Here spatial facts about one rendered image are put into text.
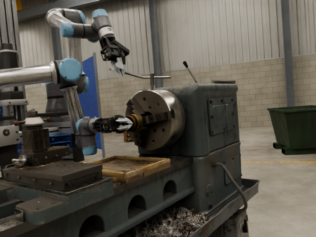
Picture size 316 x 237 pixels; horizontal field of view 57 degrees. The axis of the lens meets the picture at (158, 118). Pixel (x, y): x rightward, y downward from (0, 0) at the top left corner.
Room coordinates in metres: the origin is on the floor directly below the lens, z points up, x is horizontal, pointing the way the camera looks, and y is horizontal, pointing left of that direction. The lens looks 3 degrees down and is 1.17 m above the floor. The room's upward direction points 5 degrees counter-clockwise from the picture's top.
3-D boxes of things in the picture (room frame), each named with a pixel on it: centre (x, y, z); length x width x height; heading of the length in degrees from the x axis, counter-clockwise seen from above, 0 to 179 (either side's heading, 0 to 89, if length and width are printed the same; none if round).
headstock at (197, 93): (1.88, -0.20, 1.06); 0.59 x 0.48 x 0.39; 143
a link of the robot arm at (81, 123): (1.53, 0.37, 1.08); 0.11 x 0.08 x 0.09; 52
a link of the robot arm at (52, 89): (1.86, 0.63, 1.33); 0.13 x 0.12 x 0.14; 124
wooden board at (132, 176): (1.33, 0.19, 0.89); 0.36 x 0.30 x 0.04; 53
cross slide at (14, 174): (1.06, 0.42, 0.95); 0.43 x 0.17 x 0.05; 53
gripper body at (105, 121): (1.43, 0.25, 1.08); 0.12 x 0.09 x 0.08; 52
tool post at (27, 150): (1.10, 0.46, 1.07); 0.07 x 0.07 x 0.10; 53
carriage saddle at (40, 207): (1.01, 0.44, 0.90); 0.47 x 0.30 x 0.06; 53
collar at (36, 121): (1.10, 0.47, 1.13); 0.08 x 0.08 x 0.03
